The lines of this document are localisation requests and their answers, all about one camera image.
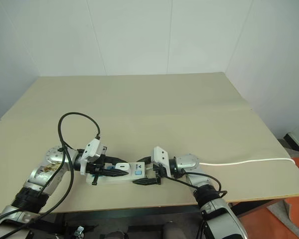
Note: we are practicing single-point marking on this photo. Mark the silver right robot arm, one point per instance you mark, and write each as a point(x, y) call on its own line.
point(214, 214)

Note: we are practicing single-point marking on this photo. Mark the white power strip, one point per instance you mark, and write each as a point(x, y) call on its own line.
point(124, 178)

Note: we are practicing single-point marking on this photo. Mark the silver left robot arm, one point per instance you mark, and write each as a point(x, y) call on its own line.
point(46, 171)

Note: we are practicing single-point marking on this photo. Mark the grey floor mat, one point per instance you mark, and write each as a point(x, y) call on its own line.
point(280, 210)

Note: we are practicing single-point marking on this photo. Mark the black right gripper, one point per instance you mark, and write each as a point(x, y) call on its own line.
point(160, 171)

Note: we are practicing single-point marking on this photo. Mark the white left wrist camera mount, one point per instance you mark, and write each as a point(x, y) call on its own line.
point(92, 149)

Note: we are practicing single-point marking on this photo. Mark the silver metal fitting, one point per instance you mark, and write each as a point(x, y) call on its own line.
point(79, 231)

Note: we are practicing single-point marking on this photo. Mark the black table frame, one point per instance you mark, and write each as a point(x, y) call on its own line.
point(139, 214)

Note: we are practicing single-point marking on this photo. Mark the black and white box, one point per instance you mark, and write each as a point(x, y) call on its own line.
point(292, 143)

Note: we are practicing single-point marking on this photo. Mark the white charger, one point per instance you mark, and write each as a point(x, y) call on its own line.
point(122, 167)

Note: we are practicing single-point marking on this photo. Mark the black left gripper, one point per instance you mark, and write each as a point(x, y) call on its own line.
point(96, 167)

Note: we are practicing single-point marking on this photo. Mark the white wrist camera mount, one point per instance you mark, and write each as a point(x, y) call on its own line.
point(92, 149)
point(160, 156)

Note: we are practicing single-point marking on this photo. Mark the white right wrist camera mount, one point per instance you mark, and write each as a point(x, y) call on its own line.
point(160, 156)

